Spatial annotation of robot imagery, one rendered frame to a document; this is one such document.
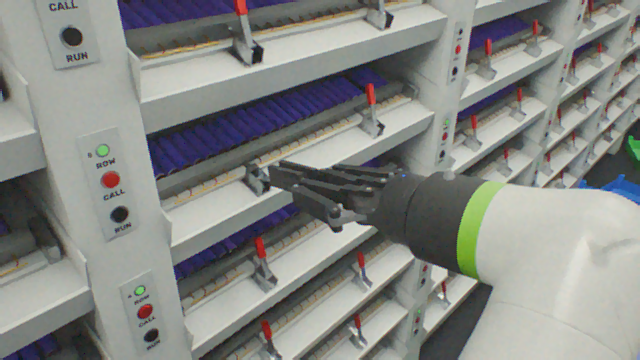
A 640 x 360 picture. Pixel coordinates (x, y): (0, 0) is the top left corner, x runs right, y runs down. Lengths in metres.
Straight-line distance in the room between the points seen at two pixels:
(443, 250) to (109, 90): 0.35
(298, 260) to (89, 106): 0.47
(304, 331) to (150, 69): 0.61
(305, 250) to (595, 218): 0.56
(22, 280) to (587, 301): 0.53
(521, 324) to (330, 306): 0.69
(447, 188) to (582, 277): 0.13
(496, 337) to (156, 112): 0.39
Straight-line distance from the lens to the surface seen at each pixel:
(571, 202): 0.40
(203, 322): 0.75
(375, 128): 0.83
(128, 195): 0.54
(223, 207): 0.65
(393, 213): 0.46
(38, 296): 0.59
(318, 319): 0.99
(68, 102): 0.49
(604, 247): 0.38
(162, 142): 0.71
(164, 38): 0.59
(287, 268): 0.82
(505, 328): 0.37
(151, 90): 0.53
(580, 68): 2.04
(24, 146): 0.49
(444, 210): 0.42
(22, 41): 0.47
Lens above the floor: 1.25
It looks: 30 degrees down
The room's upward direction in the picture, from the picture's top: straight up
